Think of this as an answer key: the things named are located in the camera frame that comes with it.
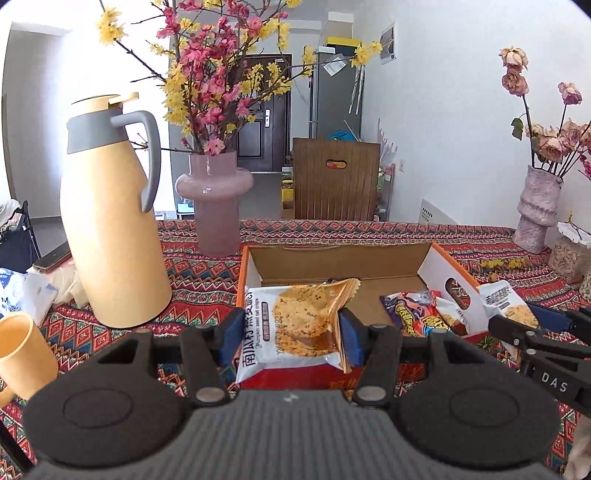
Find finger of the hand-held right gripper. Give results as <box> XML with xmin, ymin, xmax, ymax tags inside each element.
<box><xmin>488</xmin><ymin>314</ymin><xmax>561</xmax><ymax>356</ymax></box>
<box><xmin>526</xmin><ymin>302</ymin><xmax>591</xmax><ymax>344</ymax></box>

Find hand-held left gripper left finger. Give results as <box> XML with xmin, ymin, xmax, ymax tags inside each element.
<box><xmin>95</xmin><ymin>309</ymin><xmax>245</xmax><ymax>409</ymax></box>

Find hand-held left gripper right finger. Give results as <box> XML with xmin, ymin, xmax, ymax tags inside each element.
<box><xmin>339</xmin><ymin>308</ymin><xmax>490</xmax><ymax>409</ymax></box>

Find white cracker snack packet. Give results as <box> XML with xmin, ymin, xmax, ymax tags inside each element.
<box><xmin>477</xmin><ymin>281</ymin><xmax>540</xmax><ymax>330</ymax></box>
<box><xmin>235</xmin><ymin>278</ymin><xmax>362</xmax><ymax>384</ymax></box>

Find red and blue snack packet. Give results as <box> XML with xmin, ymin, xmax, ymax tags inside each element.
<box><xmin>379</xmin><ymin>291</ymin><xmax>451</xmax><ymax>339</ymax></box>

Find red cardboard box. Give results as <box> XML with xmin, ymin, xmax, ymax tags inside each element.
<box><xmin>235</xmin><ymin>241</ymin><xmax>491</xmax><ymax>391</ymax></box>

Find clear jar of seeds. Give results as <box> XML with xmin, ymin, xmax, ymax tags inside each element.
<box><xmin>549</xmin><ymin>222</ymin><xmax>591</xmax><ymax>284</ymax></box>

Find red patterned tablecloth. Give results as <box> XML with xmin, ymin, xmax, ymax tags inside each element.
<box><xmin>0</xmin><ymin>219</ymin><xmax>591</xmax><ymax>476</ymax></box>

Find fallen yellow blossom sprig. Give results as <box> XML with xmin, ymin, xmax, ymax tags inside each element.
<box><xmin>480</xmin><ymin>257</ymin><xmax>527</xmax><ymax>271</ymax></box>

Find person's pale printed clothing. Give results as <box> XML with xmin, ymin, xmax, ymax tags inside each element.
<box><xmin>566</xmin><ymin>431</ymin><xmax>591</xmax><ymax>480</ymax></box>

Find pink textured vase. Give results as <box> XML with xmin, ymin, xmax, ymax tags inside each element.
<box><xmin>512</xmin><ymin>165</ymin><xmax>565</xmax><ymax>254</ymax></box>

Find pink glass vase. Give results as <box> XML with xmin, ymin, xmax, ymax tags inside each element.
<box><xmin>174</xmin><ymin>151</ymin><xmax>254</xmax><ymax>258</ymax></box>

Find white flat carton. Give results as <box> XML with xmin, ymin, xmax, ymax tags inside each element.
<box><xmin>419</xmin><ymin>198</ymin><xmax>465</xmax><ymax>227</ymax></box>

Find brown wooden chair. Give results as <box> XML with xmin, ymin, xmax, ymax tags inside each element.
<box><xmin>292</xmin><ymin>137</ymin><xmax>382</xmax><ymax>221</ymax></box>

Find yellow thermos jug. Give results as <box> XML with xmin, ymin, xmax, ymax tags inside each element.
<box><xmin>59</xmin><ymin>92</ymin><xmax>174</xmax><ymax>329</ymax></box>

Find dried pink roses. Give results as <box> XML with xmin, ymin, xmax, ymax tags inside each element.
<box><xmin>499</xmin><ymin>46</ymin><xmax>591</xmax><ymax>181</ymax></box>

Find beige cloth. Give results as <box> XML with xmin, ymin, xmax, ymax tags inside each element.
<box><xmin>50</xmin><ymin>261</ymin><xmax>89</xmax><ymax>309</ymax></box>

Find dark brown door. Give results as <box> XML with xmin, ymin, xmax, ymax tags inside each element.
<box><xmin>235</xmin><ymin>54</ymin><xmax>293</xmax><ymax>172</ymax></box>

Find dark smartphone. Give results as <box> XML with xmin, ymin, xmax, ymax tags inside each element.
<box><xmin>32</xmin><ymin>242</ymin><xmax>72</xmax><ymax>273</ymax></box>

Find pale pink feather decoration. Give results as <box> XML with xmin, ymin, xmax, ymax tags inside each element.
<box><xmin>376</xmin><ymin>117</ymin><xmax>399</xmax><ymax>166</ymax></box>

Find yellow mug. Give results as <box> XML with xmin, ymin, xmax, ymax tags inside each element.
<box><xmin>0</xmin><ymin>311</ymin><xmax>60</xmax><ymax>407</ymax></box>

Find white and blue plastic bag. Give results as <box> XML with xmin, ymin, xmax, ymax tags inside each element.
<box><xmin>0</xmin><ymin>268</ymin><xmax>60</xmax><ymax>326</ymax></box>

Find dark fabric chair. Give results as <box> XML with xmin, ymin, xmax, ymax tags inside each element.
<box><xmin>0</xmin><ymin>200</ymin><xmax>41</xmax><ymax>274</ymax></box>

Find grey refrigerator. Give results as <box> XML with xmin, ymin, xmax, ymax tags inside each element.
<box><xmin>309</xmin><ymin>50</ymin><xmax>363</xmax><ymax>139</ymax></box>

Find folded umbrella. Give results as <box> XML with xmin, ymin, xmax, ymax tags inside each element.
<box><xmin>348</xmin><ymin>65</ymin><xmax>366</xmax><ymax>115</ymax></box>

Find pink and yellow blossom branches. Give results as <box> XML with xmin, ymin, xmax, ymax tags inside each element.
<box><xmin>96</xmin><ymin>0</ymin><xmax>384</xmax><ymax>155</ymax></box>

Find white paper note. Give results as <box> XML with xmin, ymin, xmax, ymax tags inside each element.
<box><xmin>323</xmin><ymin>54</ymin><xmax>348</xmax><ymax>77</ymax></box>

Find white box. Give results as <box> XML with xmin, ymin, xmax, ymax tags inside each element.
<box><xmin>328</xmin><ymin>11</ymin><xmax>355</xmax><ymax>38</ymax></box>

